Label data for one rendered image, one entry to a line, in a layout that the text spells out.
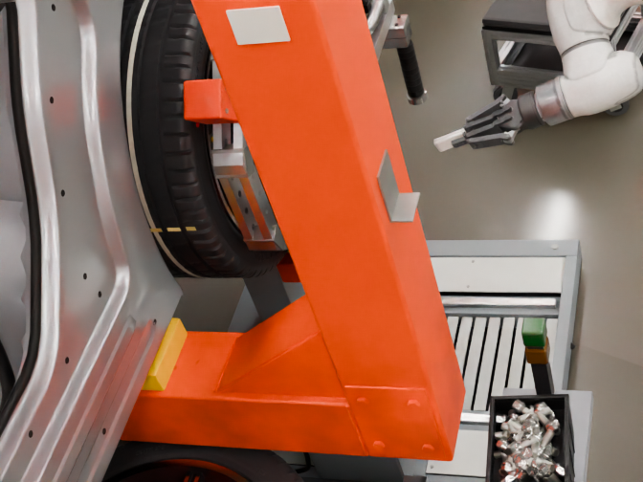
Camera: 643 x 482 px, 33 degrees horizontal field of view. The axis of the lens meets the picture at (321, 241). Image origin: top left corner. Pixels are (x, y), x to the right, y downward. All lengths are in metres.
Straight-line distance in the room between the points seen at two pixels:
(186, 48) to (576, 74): 0.77
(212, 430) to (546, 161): 1.56
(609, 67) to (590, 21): 0.10
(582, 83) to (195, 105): 0.78
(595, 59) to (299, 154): 0.91
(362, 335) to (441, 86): 2.01
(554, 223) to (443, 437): 1.28
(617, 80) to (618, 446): 0.86
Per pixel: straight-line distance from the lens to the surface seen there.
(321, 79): 1.40
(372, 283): 1.65
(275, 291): 2.61
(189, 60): 2.03
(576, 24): 2.28
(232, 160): 2.02
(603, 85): 2.24
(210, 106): 1.94
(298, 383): 1.94
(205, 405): 2.05
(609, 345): 2.80
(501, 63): 3.45
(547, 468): 1.92
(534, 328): 1.99
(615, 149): 3.31
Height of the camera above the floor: 2.17
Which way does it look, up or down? 42 degrees down
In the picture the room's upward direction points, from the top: 20 degrees counter-clockwise
